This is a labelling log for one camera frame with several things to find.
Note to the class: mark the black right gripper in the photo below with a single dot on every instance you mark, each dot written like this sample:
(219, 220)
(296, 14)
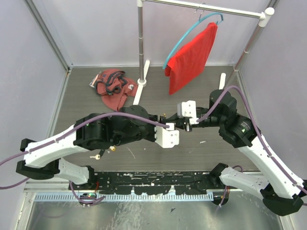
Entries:
(181, 122)

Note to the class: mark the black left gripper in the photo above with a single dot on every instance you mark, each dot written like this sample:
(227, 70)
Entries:
(159, 119)

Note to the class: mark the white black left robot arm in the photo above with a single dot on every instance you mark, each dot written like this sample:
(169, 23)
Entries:
(45, 159)

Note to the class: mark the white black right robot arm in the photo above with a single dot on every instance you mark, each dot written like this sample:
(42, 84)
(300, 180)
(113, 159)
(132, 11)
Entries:
(280, 190)

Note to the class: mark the maroon crumpled garment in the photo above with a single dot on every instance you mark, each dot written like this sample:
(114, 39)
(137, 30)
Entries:
(113, 87)

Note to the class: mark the red hanging cloth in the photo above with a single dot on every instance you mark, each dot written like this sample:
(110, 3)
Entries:
(189, 62)

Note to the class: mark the white metal clothes rack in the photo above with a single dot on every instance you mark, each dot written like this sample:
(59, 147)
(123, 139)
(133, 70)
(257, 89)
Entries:
(263, 18)

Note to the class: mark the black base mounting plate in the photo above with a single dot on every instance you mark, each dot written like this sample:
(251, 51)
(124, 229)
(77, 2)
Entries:
(151, 183)

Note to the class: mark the black tagged key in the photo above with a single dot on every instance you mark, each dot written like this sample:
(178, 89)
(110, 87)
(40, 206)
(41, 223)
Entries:
(99, 155)

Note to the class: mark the teal clothes hanger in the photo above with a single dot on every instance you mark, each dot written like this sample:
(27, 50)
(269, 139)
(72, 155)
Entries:
(201, 19)

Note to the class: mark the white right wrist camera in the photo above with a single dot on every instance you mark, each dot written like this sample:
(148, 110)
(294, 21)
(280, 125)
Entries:
(188, 110)

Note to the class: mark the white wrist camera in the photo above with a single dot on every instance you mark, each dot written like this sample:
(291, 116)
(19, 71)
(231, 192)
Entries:
(166, 137)
(188, 110)

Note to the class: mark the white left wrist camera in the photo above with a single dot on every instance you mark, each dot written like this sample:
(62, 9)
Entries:
(166, 137)

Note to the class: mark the grey slotted cable duct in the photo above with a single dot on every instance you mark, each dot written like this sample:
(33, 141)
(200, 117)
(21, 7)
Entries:
(69, 197)

